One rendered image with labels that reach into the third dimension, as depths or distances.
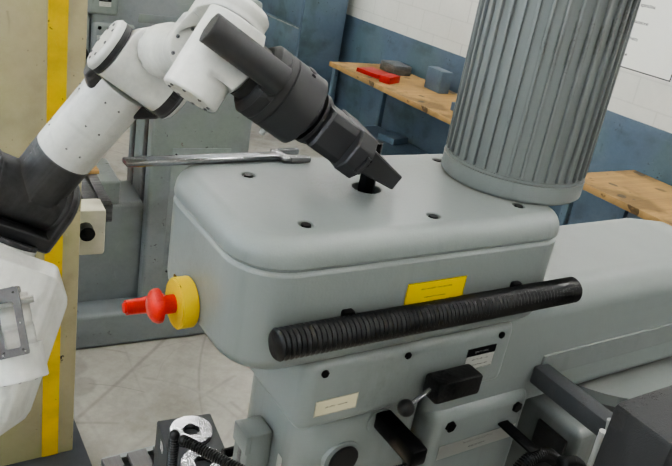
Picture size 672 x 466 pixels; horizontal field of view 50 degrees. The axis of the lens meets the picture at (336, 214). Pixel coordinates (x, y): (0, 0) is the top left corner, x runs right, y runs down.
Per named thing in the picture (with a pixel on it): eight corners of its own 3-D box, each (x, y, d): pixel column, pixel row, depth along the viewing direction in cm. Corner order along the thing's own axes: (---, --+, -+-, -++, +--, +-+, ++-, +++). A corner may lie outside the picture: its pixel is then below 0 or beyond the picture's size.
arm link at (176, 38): (238, 92, 77) (196, 88, 89) (281, 22, 78) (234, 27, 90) (188, 55, 74) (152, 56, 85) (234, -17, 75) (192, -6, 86)
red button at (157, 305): (152, 331, 80) (155, 300, 78) (141, 313, 83) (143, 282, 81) (180, 327, 82) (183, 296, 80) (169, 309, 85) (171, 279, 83)
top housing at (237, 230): (233, 388, 75) (252, 250, 69) (152, 271, 94) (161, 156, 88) (545, 321, 100) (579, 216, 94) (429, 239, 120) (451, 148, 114)
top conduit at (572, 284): (280, 369, 72) (285, 339, 71) (262, 346, 75) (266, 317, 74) (579, 307, 96) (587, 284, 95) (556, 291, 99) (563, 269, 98)
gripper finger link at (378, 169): (387, 191, 88) (350, 164, 86) (403, 171, 88) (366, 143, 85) (391, 196, 87) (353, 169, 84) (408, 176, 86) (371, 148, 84)
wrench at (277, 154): (129, 171, 82) (130, 164, 82) (118, 159, 85) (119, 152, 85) (310, 162, 96) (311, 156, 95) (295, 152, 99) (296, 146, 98)
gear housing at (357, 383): (296, 439, 84) (309, 367, 80) (215, 329, 102) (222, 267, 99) (502, 383, 102) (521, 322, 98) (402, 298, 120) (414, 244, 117)
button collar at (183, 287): (180, 339, 81) (185, 293, 79) (163, 312, 86) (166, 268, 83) (197, 337, 82) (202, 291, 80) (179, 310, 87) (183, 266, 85)
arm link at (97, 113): (194, 59, 109) (104, 162, 114) (122, 2, 102) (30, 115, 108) (198, 89, 99) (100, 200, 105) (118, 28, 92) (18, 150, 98)
